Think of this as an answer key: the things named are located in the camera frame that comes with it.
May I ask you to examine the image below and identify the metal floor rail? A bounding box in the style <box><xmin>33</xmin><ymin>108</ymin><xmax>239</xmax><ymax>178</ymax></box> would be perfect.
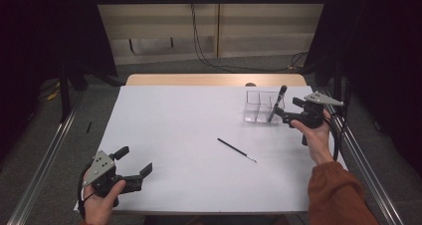
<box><xmin>5</xmin><ymin>92</ymin><xmax>86</xmax><ymax>225</ymax></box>
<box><xmin>317</xmin><ymin>85</ymin><xmax>406</xmax><ymax>225</ymax></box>

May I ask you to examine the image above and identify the clear acrylic organizer box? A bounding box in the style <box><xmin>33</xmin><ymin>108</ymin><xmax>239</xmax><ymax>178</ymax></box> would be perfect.
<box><xmin>243</xmin><ymin>90</ymin><xmax>287</xmax><ymax>125</ymax></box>

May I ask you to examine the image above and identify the black stand post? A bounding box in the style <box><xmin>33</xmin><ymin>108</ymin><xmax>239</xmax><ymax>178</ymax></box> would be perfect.
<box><xmin>59</xmin><ymin>65</ymin><xmax>72</xmax><ymax>123</ymax></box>

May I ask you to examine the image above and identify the right hand-held gripper black cable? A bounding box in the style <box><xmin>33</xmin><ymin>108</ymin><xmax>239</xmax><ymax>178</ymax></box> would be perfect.
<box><xmin>322</xmin><ymin>113</ymin><xmax>343</xmax><ymax>162</ymax></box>

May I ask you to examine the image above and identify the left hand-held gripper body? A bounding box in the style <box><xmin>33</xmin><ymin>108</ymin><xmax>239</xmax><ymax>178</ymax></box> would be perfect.
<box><xmin>81</xmin><ymin>149</ymin><xmax>144</xmax><ymax>208</ymax></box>

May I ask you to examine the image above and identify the person's right hand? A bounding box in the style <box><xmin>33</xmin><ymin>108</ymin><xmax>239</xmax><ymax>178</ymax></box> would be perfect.
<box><xmin>291</xmin><ymin>109</ymin><xmax>335</xmax><ymax>166</ymax></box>

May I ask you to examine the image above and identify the person's left hand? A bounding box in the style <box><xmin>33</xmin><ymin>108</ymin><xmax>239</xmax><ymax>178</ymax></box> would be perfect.
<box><xmin>82</xmin><ymin>169</ymin><xmax>127</xmax><ymax>225</ymax></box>

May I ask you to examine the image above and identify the thin black pen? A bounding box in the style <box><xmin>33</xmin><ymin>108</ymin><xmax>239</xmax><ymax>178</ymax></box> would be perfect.
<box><xmin>217</xmin><ymin>137</ymin><xmax>258</xmax><ymax>163</ymax></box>

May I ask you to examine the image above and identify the black wall cable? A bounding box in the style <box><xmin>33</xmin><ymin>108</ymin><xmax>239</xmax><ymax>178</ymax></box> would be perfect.
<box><xmin>189</xmin><ymin>0</ymin><xmax>310</xmax><ymax>74</ymax></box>

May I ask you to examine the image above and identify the black curtain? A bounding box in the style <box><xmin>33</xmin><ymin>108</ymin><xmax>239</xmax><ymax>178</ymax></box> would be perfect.
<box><xmin>0</xmin><ymin>0</ymin><xmax>117</xmax><ymax>159</ymax></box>
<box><xmin>303</xmin><ymin>0</ymin><xmax>422</xmax><ymax>168</ymax></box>

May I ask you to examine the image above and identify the left hand-held gripper black cable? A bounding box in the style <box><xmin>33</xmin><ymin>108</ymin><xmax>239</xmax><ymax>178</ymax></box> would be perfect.
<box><xmin>77</xmin><ymin>161</ymin><xmax>96</xmax><ymax>219</ymax></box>

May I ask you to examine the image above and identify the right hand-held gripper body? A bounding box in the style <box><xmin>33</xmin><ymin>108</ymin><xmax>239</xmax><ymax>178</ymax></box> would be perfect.
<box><xmin>292</xmin><ymin>91</ymin><xmax>344</xmax><ymax>146</ymax></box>

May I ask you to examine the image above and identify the beige vertical wall conduit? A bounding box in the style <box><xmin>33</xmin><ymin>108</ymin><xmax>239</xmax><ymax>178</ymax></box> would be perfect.
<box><xmin>215</xmin><ymin>0</ymin><xmax>221</xmax><ymax>59</ymax></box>

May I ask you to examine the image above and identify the hand-held gripper black cable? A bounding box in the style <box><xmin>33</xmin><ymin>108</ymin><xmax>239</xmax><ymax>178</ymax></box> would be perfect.
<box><xmin>322</xmin><ymin>113</ymin><xmax>343</xmax><ymax>162</ymax></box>
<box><xmin>77</xmin><ymin>161</ymin><xmax>96</xmax><ymax>219</ymax></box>

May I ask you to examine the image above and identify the white table sheet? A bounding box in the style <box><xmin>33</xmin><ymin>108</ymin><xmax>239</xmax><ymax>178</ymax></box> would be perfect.
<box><xmin>73</xmin><ymin>85</ymin><xmax>348</xmax><ymax>215</ymax></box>

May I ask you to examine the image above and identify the thick black pen silver band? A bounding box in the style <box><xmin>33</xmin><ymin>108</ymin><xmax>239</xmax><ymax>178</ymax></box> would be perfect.
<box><xmin>267</xmin><ymin>85</ymin><xmax>289</xmax><ymax>123</ymax></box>

